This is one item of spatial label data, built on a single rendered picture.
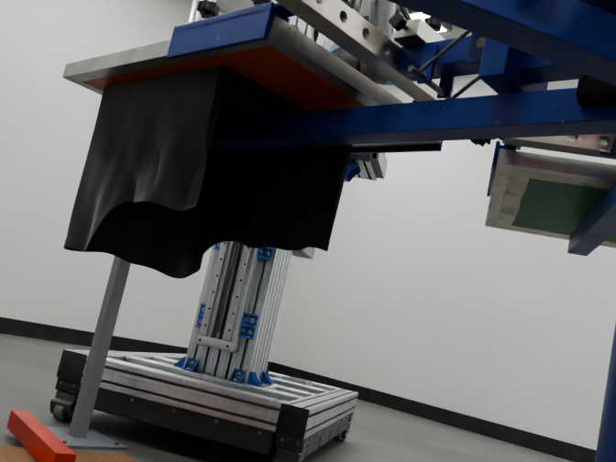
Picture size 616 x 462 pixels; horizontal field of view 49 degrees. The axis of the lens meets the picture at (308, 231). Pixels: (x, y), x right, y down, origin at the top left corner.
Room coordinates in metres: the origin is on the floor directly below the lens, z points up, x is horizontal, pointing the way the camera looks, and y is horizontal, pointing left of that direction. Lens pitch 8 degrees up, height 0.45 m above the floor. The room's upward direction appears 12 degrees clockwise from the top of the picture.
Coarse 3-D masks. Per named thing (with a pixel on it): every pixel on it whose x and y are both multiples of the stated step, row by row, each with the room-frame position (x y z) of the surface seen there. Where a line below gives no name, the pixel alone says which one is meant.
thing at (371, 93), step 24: (288, 24) 1.18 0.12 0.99; (144, 48) 1.45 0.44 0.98; (168, 48) 1.38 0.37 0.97; (240, 48) 1.25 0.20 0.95; (288, 48) 1.21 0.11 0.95; (312, 48) 1.23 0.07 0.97; (72, 72) 1.67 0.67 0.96; (96, 72) 1.60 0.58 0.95; (120, 72) 1.56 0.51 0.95; (336, 72) 1.29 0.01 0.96; (360, 96) 1.37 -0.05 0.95; (384, 96) 1.40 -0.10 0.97; (360, 144) 1.72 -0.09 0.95; (384, 144) 1.67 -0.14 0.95; (408, 144) 1.63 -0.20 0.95; (432, 144) 1.59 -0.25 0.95
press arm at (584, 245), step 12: (612, 192) 1.50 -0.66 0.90; (600, 204) 1.63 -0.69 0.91; (612, 204) 1.48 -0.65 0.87; (588, 216) 1.79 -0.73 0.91; (600, 216) 1.61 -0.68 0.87; (612, 216) 1.57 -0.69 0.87; (576, 228) 2.00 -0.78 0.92; (588, 228) 1.76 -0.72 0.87; (600, 228) 1.71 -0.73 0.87; (612, 228) 1.68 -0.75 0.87; (576, 240) 1.96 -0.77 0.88; (588, 240) 1.87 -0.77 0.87; (600, 240) 1.84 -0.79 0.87; (576, 252) 2.08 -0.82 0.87; (588, 252) 2.03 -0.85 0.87
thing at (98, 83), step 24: (264, 48) 1.23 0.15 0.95; (144, 72) 1.53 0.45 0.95; (168, 72) 1.49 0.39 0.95; (240, 72) 1.39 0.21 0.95; (264, 72) 1.36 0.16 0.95; (288, 72) 1.33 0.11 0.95; (312, 72) 1.30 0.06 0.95; (288, 96) 1.47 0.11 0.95; (312, 96) 1.44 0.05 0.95; (336, 96) 1.40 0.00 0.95
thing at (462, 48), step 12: (468, 36) 1.18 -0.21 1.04; (408, 48) 1.28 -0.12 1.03; (420, 48) 1.25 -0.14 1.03; (444, 48) 1.22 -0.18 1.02; (456, 48) 1.20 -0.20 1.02; (408, 60) 1.27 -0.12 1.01; (420, 60) 1.25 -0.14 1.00; (444, 60) 1.21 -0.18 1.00; (456, 60) 1.19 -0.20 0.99; (408, 72) 1.29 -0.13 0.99; (444, 72) 1.25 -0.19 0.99; (456, 72) 1.24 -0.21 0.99; (468, 72) 1.23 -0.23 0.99
